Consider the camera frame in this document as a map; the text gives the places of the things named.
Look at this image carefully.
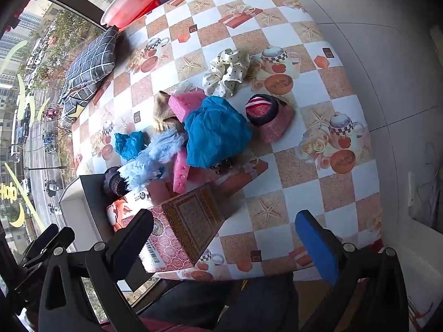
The pink sponge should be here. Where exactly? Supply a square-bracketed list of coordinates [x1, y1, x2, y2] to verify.
[168, 92, 205, 122]
[172, 146, 195, 194]

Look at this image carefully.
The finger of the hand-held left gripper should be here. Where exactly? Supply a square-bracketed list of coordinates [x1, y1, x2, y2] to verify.
[14, 227, 76, 289]
[21, 223, 60, 261]

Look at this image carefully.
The checkered printed tablecloth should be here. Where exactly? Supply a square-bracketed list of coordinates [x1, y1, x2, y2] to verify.
[71, 0, 384, 281]

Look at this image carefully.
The grey checked cushion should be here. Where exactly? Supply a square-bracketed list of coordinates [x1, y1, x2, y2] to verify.
[58, 82, 102, 129]
[63, 26, 120, 91]

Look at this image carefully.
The red basin with clear lid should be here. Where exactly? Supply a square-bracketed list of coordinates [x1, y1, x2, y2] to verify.
[100, 0, 162, 30]

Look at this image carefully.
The dark patterned fabric piece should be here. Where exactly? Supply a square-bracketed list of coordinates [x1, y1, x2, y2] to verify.
[210, 158, 237, 176]

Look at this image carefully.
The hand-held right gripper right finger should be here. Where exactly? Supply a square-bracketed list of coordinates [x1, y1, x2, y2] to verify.
[295, 209, 411, 332]

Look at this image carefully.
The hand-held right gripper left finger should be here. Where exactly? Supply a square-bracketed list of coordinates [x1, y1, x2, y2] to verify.
[38, 208, 154, 332]

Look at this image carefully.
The purple knit item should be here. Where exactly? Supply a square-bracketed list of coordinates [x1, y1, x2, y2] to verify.
[103, 166, 128, 196]

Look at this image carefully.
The patterned cardboard box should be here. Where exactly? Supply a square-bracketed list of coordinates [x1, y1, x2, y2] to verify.
[105, 158, 269, 274]

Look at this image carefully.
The pink knit cloth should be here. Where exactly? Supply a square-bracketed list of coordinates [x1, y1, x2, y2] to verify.
[258, 103, 297, 143]

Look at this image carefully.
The light blue fluffy duster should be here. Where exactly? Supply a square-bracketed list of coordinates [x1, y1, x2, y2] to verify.
[119, 128, 188, 191]

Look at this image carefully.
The blue cloth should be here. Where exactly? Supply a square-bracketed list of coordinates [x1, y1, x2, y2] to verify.
[183, 96, 254, 168]

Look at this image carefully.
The cream polka dot scrunchie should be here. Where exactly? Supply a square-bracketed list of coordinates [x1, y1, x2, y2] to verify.
[202, 48, 252, 98]

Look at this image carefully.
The tan plush toy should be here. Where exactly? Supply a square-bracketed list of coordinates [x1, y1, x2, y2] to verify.
[152, 90, 181, 134]

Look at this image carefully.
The small teal cloth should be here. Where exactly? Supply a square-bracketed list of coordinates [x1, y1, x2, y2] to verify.
[114, 131, 150, 162]

